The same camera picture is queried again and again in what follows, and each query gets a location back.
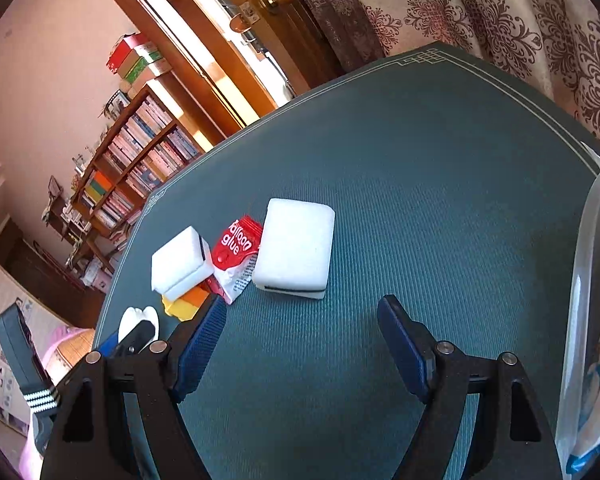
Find teal tablecloth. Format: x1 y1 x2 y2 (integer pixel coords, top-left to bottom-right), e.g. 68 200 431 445
92 42 600 480

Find white sponge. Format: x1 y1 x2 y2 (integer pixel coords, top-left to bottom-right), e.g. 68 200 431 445
151 226 215 301
252 198 336 301

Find yellow building block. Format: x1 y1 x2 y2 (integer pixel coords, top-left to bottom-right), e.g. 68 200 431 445
161 294 201 322

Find picture frame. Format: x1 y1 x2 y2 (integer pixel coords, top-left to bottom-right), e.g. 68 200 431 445
102 89 132 117

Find stack of cardboard boxes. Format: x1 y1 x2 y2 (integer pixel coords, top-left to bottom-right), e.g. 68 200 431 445
106 34 170 87

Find wooden door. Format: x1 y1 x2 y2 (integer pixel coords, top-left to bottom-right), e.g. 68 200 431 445
195 0 346 86

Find person's left forearm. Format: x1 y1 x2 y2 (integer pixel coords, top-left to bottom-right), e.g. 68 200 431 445
0 299 62 413

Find patterned curtain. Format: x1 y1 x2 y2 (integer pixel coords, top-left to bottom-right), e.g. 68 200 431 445
305 0 600 158

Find red and white glue packet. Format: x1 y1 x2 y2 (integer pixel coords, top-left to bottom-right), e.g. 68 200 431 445
207 214 264 306

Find orange building block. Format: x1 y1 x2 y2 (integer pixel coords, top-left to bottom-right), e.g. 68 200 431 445
180 282 214 311

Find wooden bookshelf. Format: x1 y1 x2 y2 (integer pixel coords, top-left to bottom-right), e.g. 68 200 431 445
42 82 206 291

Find woven basket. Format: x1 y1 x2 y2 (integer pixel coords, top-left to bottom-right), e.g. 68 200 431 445
45 327 97 373

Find clear plastic bag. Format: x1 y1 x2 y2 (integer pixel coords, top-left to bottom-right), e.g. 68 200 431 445
555 157 600 477

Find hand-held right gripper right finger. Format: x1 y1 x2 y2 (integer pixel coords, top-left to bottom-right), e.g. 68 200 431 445
378 295 563 480

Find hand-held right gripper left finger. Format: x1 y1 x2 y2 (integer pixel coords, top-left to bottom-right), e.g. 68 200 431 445
40 294 228 480

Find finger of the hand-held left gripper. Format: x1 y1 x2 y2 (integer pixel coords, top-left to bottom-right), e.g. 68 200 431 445
111 321 161 359

